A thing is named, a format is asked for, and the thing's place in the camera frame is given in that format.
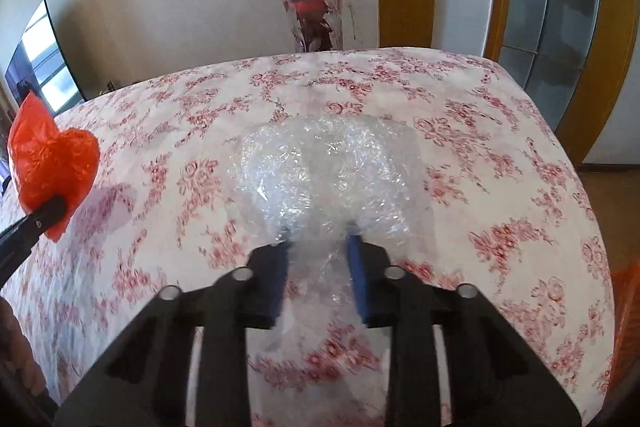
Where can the floral tablecloth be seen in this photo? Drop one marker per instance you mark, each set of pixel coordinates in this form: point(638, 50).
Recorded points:
point(450, 132)

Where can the wooden door frame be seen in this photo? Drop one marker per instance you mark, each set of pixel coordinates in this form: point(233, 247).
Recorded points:
point(612, 47)

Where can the person's left hand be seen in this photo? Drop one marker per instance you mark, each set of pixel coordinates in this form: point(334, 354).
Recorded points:
point(17, 347)

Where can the orange plastic bag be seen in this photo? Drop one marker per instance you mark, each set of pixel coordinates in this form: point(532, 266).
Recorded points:
point(50, 157)

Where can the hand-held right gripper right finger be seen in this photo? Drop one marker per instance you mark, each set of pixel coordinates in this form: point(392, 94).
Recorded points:
point(357, 279)

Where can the frosted glass door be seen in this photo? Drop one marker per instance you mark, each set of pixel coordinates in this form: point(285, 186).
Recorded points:
point(550, 7)

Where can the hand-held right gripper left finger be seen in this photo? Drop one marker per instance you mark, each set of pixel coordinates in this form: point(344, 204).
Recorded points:
point(277, 279)

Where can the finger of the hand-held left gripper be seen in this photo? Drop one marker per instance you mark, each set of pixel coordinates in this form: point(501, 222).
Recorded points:
point(35, 232)

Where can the glass vase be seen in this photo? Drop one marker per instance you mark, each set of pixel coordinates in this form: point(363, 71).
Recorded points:
point(312, 2)

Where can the orange plastic basket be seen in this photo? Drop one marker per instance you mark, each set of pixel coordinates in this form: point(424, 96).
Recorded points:
point(627, 332)

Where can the clear plastic bag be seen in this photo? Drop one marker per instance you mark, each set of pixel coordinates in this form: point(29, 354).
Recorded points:
point(320, 172)

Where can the flat screen television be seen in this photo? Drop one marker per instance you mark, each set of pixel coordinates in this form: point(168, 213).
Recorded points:
point(40, 62)

